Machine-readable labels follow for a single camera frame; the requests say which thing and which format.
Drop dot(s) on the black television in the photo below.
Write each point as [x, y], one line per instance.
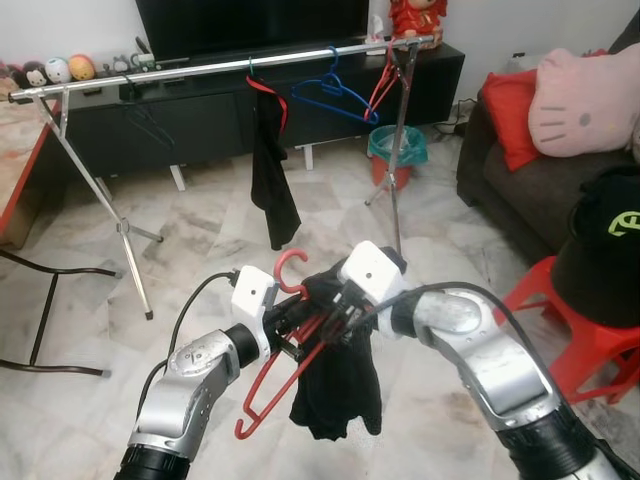
[250, 25]

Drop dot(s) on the black t-shirt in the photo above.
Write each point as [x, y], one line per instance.
[340, 400]
[272, 180]

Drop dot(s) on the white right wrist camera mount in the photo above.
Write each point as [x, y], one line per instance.
[370, 265]

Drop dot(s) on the red cushion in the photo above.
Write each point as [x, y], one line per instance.
[510, 120]

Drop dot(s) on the black laundry basket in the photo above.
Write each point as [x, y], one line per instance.
[600, 290]

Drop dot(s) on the red hanger with green hook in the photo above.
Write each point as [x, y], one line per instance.
[262, 87]

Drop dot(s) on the pink cat face pillow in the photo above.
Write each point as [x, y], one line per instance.
[580, 100]

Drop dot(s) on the blue clothes hanger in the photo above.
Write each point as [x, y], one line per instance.
[333, 78]

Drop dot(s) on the red plastic stool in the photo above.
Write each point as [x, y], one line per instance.
[590, 345]

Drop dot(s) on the white egg toy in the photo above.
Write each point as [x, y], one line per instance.
[57, 70]

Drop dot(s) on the red bin with teal bag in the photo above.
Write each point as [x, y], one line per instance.
[395, 145]

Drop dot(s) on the thin red clothes hanger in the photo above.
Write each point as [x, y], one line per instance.
[383, 90]

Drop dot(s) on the red plastic clothes hanger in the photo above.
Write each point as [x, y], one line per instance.
[262, 405]

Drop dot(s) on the dark grey sofa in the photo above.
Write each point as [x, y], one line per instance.
[530, 200]

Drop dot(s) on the black clothes hanger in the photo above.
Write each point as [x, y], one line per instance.
[140, 110]

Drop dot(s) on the silver metal clothes rack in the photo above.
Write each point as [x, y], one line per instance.
[200, 69]

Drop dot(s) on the red doll figure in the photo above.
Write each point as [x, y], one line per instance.
[417, 15]

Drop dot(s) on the black mouse toy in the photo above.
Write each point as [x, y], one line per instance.
[34, 75]

